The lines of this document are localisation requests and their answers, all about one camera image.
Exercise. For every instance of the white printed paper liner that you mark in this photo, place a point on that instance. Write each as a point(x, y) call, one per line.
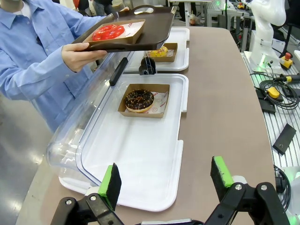
point(133, 27)
point(160, 103)

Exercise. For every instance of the person's right hand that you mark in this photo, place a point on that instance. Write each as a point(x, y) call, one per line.
point(75, 57)

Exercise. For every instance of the black lid hinge knob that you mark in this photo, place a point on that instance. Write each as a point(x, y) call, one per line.
point(152, 63)
point(143, 70)

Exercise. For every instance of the yellow sprinkled donut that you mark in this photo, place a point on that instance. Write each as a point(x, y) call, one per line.
point(159, 52)

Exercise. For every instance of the aluminium profile mounting plate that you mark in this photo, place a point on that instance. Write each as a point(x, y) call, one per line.
point(279, 119)

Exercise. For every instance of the person in blue shirt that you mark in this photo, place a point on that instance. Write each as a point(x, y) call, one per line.
point(35, 35)

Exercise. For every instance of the person's right forearm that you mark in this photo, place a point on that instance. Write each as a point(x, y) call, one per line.
point(35, 75)

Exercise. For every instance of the black flat box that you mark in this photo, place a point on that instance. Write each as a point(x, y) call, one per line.
point(284, 139)

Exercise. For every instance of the red emergency stop button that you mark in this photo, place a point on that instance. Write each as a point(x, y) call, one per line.
point(287, 62)

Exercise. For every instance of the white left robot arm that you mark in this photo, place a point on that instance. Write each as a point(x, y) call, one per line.
point(295, 185)

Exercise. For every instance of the yellow glazed donut in box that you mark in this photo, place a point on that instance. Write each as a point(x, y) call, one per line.
point(172, 52)

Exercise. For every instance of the clear display case lid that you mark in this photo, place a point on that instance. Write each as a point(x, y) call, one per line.
point(77, 131)
point(134, 61)

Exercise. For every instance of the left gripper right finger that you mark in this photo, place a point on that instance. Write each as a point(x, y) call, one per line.
point(222, 178)

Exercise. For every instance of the aluminium frame workstation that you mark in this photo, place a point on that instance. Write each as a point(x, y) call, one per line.
point(234, 14)

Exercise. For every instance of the black rectangular block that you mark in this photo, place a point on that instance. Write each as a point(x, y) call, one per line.
point(266, 105)

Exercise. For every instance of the red glazed donut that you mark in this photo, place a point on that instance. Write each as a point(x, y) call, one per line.
point(133, 39)
point(107, 32)

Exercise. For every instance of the dark brown serving tray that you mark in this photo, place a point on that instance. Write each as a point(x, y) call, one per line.
point(154, 30)

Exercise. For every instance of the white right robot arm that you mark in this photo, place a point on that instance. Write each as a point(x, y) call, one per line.
point(262, 35)

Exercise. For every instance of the chocolate sprinkled donut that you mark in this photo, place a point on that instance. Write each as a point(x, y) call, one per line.
point(138, 100)

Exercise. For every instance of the white display case base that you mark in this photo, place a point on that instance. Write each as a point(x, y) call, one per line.
point(180, 47)
point(140, 152)

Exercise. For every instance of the person's left hand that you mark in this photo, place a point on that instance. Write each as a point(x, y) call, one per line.
point(124, 9)

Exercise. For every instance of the chocolate donut in box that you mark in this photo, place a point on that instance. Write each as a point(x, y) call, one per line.
point(145, 115)

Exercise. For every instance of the person's left forearm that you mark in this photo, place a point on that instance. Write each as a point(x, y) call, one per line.
point(93, 20)

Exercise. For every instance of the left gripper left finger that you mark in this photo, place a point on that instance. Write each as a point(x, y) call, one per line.
point(110, 187)

